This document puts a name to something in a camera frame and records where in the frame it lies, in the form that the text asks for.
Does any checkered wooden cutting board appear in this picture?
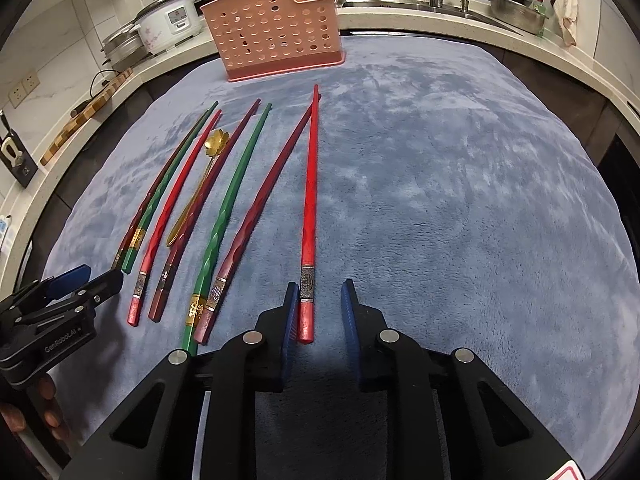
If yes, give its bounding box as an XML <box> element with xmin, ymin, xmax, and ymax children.
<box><xmin>40</xmin><ymin>67</ymin><xmax>135</xmax><ymax>166</ymax></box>

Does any black power cable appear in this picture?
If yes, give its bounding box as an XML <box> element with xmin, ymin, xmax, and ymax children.
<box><xmin>90</xmin><ymin>69</ymin><xmax>121</xmax><ymax>100</ymax></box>

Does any bright red chopstick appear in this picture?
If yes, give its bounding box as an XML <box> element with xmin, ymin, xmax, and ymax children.
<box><xmin>296</xmin><ymin>85</ymin><xmax>321</xmax><ymax>345</ymax></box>

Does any grey-blue plush mat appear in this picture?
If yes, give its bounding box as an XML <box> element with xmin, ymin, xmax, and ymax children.
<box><xmin>40</xmin><ymin>35</ymin><xmax>640</xmax><ymax>480</ymax></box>

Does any green chopstick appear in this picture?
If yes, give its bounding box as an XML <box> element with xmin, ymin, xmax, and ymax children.
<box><xmin>179</xmin><ymin>103</ymin><xmax>273</xmax><ymax>356</ymax></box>
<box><xmin>121</xmin><ymin>101</ymin><xmax>220</xmax><ymax>275</ymax></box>

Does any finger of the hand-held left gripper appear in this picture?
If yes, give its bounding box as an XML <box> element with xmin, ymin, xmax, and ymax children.
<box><xmin>20</xmin><ymin>269</ymin><xmax>124</xmax><ymax>326</ymax></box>
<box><xmin>0</xmin><ymin>264</ymin><xmax>93</xmax><ymax>319</ymax></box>

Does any black knife block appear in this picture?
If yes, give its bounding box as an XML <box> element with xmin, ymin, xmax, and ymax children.
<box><xmin>0</xmin><ymin>110</ymin><xmax>38</xmax><ymax>188</ymax></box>

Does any white wall outlet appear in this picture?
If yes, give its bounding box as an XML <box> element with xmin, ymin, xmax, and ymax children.
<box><xmin>10</xmin><ymin>74</ymin><xmax>40</xmax><ymax>108</ymax></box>

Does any gold flower spoon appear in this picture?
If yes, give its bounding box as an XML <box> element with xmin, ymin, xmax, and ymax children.
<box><xmin>166</xmin><ymin>129</ymin><xmax>231</xmax><ymax>248</ymax></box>

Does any white rice cooker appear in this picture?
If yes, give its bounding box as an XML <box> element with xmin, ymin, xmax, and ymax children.
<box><xmin>135</xmin><ymin>0</ymin><xmax>203</xmax><ymax>56</ymax></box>

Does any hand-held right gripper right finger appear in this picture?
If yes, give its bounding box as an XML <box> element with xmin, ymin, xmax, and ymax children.
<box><xmin>340</xmin><ymin>279</ymin><xmax>572</xmax><ymax>480</ymax></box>

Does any white hanging towel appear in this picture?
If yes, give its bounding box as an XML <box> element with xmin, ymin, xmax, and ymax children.
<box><xmin>552</xmin><ymin>0</ymin><xmax>579</xmax><ymax>47</ymax></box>

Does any pink perforated utensil holder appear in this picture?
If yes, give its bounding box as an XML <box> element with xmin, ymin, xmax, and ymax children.
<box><xmin>200</xmin><ymin>0</ymin><xmax>347</xmax><ymax>83</ymax></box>

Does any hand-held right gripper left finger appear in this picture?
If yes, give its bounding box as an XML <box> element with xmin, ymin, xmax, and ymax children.
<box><xmin>60</xmin><ymin>281</ymin><xmax>301</xmax><ymax>480</ymax></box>

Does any steel steamer pot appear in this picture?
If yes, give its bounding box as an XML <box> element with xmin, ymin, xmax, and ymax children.
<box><xmin>101</xmin><ymin>25</ymin><xmax>146</xmax><ymax>68</ymax></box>

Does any stainless steel sink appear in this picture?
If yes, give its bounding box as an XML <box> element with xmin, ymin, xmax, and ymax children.
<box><xmin>340</xmin><ymin>0</ymin><xmax>501</xmax><ymax>26</ymax></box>

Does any steel mixing bowl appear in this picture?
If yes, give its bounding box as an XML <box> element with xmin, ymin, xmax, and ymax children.
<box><xmin>487</xmin><ymin>0</ymin><xmax>548</xmax><ymax>31</ymax></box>

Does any green dish soap bottle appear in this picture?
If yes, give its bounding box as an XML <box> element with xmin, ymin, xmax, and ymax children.
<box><xmin>531</xmin><ymin>0</ymin><xmax>551</xmax><ymax>37</ymax></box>

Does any person's left hand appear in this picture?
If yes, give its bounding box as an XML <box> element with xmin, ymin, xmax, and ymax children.
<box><xmin>0</xmin><ymin>372</ymin><xmax>65</xmax><ymax>443</ymax></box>

